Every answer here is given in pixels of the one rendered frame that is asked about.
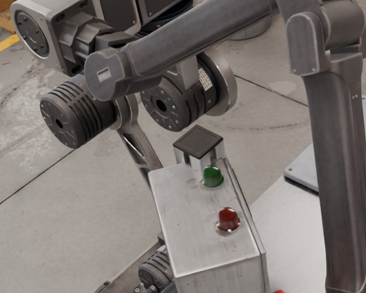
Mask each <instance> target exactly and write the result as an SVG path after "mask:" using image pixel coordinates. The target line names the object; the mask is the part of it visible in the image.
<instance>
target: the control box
mask: <svg viewBox="0 0 366 293"><path fill-rule="evenodd" d="M210 162H211V165H215V166H217V167H218V168H219V169H220V170H221V174H222V175H223V177H224V185H223V186H222V187H221V188H220V189H219V190H215V191H209V190H206V189H205V188H203V186H202V178H203V176H202V173H201V172H199V171H197V170H195V169H193V168H192V165H191V161H188V163H186V164H183V163H180V164H177V165H172V166H169V167H164V168H161V169H157V170H153V171H150V172H149V173H148V179H149V184H150V188H151V191H152V195H153V199H154V202H155V207H156V211H157V215H158V218H159V222H160V226H161V230H162V234H163V238H164V242H165V245H166V249H167V254H168V258H169V261H170V265H171V269H172V272H173V277H174V281H175V285H176V288H177V292H178V293H270V283H269V278H268V268H267V258H266V249H264V247H263V244H262V242H261V239H260V237H259V234H258V232H257V230H256V227H255V225H254V222H253V219H252V217H251V215H250V212H249V210H248V208H247V205H246V202H245V200H244V197H243V195H242V193H241V190H240V188H239V185H238V182H237V180H236V178H235V175H234V173H233V171H232V168H231V164H230V163H229V160H228V158H224V159H223V158H222V157H221V158H219V159H218V160H217V159H215V158H214V156H212V157H211V158H210ZM224 207H230V208H233V209H234V210H235V211H236V212H237V214H238V217H239V219H240V221H241V227H240V229H239V230H238V231H237V232H236V233H234V234H230V235H226V234H222V233H220V232H219V231H218V229H217V214H218V212H219V211H220V210H221V209H222V208H224Z"/></svg>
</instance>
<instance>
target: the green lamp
mask: <svg viewBox="0 0 366 293"><path fill-rule="evenodd" d="M202 176H203V178H202V186H203V188H205V189H206V190H209V191H215V190H219V189H220V188H221V187H222V186H223V185H224V177H223V175H222V174H221V170H220V169H219V168H218V167H217V166H215V165H209V166H207V167H205V169H204V170H203V172H202Z"/></svg>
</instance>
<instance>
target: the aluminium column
mask: <svg viewBox="0 0 366 293"><path fill-rule="evenodd" d="M173 149H174V153H175V158H176V162H177V164H180V163H183V164H186V163H188V161H191V165H192V168H193V169H195V170H197V171H199V172H201V173H202V172H203V170H204V169H205V167H207V166H209V165H211V162H210V158H211V157H212V156H214V158H215V159H217V160H218V159H219V158H221V157H222V158H223V159H224V158H226V152H225V145H224V139H223V137H222V136H220V135H218V134H216V133H214V132H212V131H210V130H208V129H206V128H204V127H202V126H200V125H198V124H196V125H194V126H193V127H192V128H191V129H190V130H189V131H187V132H186V133H185V134H184V135H183V136H181V137H180V138H179V139H177V140H176V142H174V143H173Z"/></svg>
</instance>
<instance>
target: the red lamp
mask: <svg viewBox="0 0 366 293"><path fill-rule="evenodd" d="M240 227H241V221H240V219H239V217H238V214H237V212H236V211H235V210H234V209H233V208H230V207H224V208H222V209H221V210H220V211H219V212H218V214H217V229H218V231H219V232H220V233H222V234H226V235H230V234H234V233H236V232H237V231H238V230H239V229H240Z"/></svg>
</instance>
